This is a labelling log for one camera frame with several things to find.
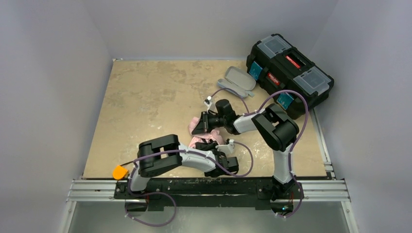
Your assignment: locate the aluminium rail frame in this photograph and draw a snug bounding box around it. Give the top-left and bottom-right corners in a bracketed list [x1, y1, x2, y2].
[59, 177, 359, 233]

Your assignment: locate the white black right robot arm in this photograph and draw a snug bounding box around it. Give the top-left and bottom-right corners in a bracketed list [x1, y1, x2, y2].
[190, 99, 300, 195]

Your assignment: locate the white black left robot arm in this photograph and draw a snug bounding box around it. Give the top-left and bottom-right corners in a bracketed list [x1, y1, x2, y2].
[128, 134, 239, 192]

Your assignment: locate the light blue glasses case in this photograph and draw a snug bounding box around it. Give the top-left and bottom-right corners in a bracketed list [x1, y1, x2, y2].
[217, 66, 256, 98]

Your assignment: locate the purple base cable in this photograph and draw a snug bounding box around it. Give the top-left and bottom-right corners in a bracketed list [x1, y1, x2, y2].
[123, 188, 178, 226]

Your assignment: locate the orange and black tool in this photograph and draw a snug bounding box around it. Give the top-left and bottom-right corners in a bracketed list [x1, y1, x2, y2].
[112, 161, 133, 181]

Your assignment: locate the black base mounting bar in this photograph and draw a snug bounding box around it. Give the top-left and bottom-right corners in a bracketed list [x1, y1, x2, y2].
[114, 177, 303, 213]

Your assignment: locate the pink and black folding umbrella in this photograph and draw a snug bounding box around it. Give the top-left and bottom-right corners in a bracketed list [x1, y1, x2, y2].
[188, 117, 225, 148]

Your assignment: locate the black toolbox with clear lids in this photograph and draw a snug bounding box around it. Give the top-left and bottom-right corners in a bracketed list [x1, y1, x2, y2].
[246, 34, 334, 110]

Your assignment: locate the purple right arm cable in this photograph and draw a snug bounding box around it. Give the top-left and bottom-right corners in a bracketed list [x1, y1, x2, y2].
[207, 87, 309, 219]

